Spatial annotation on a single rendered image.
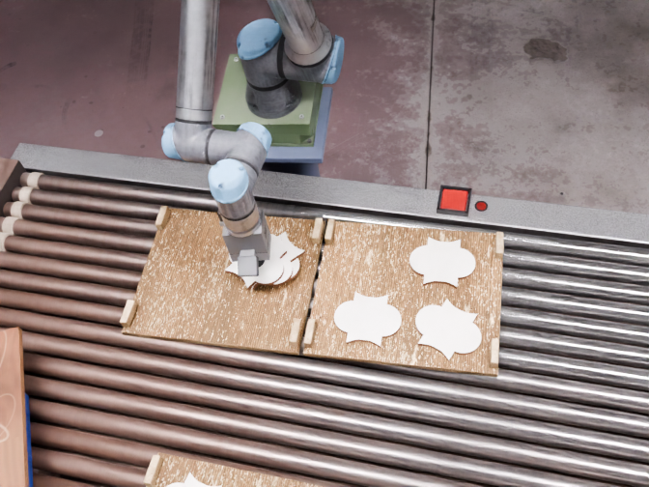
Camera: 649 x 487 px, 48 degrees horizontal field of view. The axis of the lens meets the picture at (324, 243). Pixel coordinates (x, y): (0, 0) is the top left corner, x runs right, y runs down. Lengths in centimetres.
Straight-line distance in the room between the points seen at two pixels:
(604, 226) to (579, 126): 148
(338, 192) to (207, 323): 47
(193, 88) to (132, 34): 244
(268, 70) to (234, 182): 51
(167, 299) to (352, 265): 43
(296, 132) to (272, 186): 18
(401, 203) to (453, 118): 147
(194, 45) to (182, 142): 19
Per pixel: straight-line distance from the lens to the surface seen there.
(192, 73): 151
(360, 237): 172
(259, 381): 159
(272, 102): 192
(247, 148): 147
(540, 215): 179
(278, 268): 164
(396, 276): 165
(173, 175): 196
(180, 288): 172
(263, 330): 162
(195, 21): 151
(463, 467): 150
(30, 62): 402
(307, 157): 197
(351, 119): 324
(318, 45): 174
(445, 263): 166
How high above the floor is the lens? 236
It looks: 56 degrees down
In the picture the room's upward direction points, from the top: 11 degrees counter-clockwise
